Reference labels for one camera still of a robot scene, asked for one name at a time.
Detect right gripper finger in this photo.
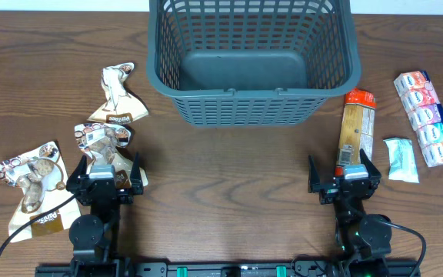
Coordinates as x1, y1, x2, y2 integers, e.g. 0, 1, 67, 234
359, 149, 381, 179
308, 155, 321, 187

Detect Kleenex tissue multipack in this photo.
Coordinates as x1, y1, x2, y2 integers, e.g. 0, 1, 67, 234
394, 71, 443, 167

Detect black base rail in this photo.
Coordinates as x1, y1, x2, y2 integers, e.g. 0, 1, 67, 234
34, 259, 416, 277

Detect dried mushroom bag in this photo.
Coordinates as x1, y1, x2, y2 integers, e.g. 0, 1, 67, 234
0, 142, 81, 242
88, 62, 148, 125
74, 123, 133, 189

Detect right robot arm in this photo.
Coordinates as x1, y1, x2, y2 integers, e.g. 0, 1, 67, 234
308, 149, 391, 276

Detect left black cable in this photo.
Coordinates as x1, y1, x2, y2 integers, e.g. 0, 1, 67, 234
0, 192, 79, 277

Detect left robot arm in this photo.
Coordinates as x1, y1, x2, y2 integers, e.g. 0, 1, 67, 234
66, 155, 144, 276

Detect grey plastic laundry basket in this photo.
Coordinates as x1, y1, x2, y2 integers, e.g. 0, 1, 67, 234
147, 0, 361, 127

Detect mint green wipes packet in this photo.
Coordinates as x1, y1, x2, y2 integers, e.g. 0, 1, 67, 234
384, 138, 419, 183

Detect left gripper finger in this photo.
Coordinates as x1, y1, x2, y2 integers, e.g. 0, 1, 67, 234
129, 153, 142, 187
66, 155, 87, 188

